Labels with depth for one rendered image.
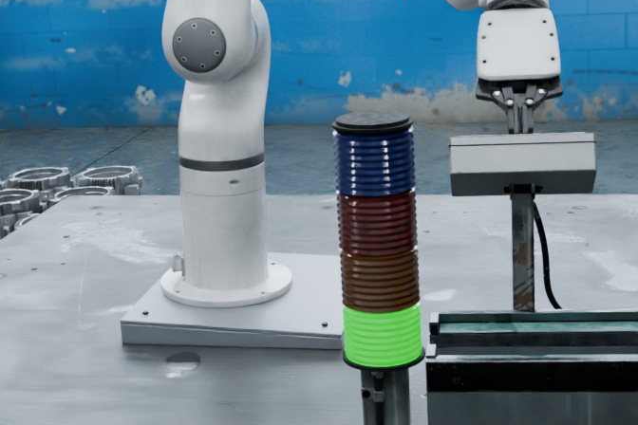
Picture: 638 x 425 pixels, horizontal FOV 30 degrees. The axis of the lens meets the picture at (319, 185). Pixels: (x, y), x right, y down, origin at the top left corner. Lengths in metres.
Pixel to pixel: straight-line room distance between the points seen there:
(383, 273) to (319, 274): 0.88
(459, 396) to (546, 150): 0.36
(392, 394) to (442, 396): 0.26
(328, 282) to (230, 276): 0.15
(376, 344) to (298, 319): 0.71
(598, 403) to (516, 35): 0.51
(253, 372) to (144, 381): 0.14
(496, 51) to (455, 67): 5.40
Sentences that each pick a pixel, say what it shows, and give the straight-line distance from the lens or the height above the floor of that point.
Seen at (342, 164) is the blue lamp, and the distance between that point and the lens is 0.87.
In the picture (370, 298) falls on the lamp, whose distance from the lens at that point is 0.89.
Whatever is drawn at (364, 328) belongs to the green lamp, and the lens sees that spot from 0.90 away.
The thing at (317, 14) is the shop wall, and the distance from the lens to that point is 6.97.
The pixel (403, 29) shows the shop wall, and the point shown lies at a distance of 6.89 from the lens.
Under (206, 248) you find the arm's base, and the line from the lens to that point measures 1.66.
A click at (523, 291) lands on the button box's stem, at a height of 0.89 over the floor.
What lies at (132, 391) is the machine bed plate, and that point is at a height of 0.80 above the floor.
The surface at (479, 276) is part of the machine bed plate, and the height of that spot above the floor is 0.80.
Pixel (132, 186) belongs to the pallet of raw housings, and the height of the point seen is 0.52.
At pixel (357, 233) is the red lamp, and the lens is 0.87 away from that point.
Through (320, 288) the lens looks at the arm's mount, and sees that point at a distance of 1.70.
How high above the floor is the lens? 1.39
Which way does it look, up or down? 14 degrees down
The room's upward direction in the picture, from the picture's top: 3 degrees counter-clockwise
